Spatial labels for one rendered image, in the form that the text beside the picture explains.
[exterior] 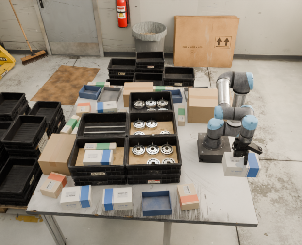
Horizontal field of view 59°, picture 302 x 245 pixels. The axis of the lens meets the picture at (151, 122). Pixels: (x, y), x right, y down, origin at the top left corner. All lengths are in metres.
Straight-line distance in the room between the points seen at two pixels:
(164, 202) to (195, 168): 0.40
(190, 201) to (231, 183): 0.40
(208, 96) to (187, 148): 0.57
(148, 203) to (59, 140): 0.88
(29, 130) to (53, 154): 0.94
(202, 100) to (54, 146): 1.35
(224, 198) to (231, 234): 0.73
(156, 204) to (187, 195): 0.23
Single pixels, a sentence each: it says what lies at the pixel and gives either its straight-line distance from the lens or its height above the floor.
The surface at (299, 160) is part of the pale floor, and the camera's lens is 3.56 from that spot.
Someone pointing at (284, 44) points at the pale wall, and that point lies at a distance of 5.42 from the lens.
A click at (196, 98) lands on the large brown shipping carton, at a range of 2.54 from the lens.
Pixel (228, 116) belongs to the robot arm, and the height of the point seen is 1.41.
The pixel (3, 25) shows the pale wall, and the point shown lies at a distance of 5.76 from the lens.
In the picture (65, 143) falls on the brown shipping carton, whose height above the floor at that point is 0.86.
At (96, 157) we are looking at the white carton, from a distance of 1.98.
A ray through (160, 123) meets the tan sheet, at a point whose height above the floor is 0.83.
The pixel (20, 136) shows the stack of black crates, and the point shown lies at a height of 0.49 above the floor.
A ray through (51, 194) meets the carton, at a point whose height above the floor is 0.74.
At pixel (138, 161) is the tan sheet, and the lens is 2.04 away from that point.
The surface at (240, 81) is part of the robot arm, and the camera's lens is 1.87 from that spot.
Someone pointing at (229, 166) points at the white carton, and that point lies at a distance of 1.66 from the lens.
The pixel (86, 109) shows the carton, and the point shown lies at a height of 0.77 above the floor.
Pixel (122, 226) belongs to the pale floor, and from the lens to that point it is 2.69.
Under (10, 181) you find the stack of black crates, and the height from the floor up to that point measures 0.27.
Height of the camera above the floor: 2.37
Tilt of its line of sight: 41 degrees down
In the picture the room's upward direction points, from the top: 1 degrees counter-clockwise
